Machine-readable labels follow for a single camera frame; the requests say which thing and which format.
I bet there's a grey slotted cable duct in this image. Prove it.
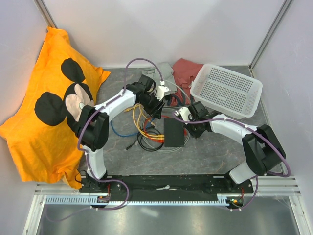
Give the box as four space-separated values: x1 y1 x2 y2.
45 195 229 206

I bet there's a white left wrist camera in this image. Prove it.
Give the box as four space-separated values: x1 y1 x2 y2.
155 86 170 101

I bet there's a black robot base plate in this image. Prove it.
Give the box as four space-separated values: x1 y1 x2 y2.
79 174 255 203

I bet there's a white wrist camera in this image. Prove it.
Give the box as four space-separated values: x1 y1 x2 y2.
174 107 193 124
155 86 170 101

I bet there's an orange Mickey Mouse pillow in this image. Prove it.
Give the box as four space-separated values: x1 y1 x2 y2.
0 27 110 189

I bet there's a red ethernet cable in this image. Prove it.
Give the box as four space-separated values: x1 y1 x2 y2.
143 115 189 143

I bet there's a red cloth with navy trim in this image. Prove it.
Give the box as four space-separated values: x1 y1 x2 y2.
170 58 203 106

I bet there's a black network switch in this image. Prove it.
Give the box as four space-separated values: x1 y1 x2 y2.
164 118 184 147

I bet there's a white perforated plastic basket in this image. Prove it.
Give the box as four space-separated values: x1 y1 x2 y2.
190 64 263 119

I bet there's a grey cloth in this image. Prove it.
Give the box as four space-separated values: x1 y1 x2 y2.
142 62 177 95

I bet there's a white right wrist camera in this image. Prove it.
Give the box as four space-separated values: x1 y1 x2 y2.
174 107 193 124

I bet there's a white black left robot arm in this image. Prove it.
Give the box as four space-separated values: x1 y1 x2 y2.
75 75 170 192

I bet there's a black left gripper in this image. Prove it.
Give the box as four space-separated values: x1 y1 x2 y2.
139 92 166 120

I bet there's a black ethernet cable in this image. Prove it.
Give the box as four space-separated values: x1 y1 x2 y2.
125 132 164 152

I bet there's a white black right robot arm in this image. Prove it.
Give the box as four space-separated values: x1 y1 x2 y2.
177 102 286 193

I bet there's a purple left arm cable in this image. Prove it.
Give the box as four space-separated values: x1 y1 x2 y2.
45 57 164 222

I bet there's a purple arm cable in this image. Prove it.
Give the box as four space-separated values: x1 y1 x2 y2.
173 110 291 212
45 57 164 222

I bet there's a grey ethernet cable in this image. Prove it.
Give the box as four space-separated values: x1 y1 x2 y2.
139 80 192 154

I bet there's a yellow ethernet cable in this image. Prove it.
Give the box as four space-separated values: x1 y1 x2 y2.
124 103 165 142

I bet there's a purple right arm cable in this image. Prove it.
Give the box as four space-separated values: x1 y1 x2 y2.
173 110 291 212

